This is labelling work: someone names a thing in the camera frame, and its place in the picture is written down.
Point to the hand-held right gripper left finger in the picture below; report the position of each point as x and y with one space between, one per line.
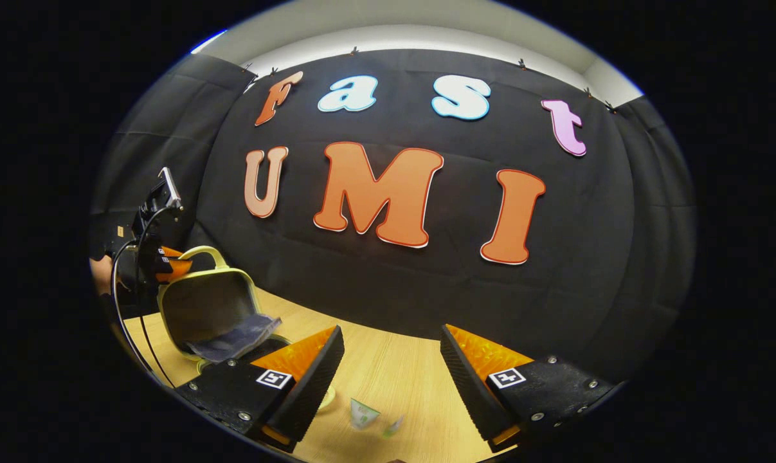
317 386

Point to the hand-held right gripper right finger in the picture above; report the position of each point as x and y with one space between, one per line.
468 386

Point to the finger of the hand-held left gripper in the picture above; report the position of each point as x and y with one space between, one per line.
169 253
172 269

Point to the pale yellow suitcase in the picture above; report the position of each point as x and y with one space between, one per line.
201 308

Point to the green and white tube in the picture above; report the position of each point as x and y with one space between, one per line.
364 413

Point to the ceiling light strip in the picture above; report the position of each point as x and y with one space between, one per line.
207 40

